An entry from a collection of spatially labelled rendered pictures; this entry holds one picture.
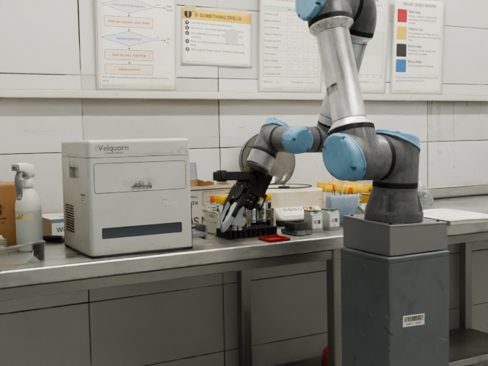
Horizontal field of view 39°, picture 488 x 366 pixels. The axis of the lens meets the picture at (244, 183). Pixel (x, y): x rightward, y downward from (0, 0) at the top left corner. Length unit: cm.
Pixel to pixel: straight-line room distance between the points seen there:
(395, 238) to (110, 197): 72
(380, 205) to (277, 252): 36
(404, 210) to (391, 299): 23
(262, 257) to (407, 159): 49
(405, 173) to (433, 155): 146
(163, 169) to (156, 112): 70
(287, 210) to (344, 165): 69
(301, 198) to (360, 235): 59
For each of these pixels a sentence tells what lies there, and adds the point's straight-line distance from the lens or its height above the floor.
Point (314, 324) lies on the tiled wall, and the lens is 295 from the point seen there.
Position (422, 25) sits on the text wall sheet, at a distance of 322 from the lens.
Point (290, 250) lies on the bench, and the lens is 201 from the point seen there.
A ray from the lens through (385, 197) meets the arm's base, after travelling 180.
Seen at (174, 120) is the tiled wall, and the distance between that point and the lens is 256.
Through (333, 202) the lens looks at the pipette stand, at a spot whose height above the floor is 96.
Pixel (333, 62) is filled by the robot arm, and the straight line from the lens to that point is 178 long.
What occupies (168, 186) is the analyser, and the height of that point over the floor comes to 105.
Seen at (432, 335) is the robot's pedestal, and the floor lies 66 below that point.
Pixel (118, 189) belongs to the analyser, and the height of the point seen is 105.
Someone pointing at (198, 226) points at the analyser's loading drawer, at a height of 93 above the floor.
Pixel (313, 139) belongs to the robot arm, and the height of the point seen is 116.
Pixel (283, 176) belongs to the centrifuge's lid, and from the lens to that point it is 267.
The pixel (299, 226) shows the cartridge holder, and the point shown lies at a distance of 212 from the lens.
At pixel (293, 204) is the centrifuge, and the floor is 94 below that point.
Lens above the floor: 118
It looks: 4 degrees down
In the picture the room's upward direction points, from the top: 1 degrees counter-clockwise
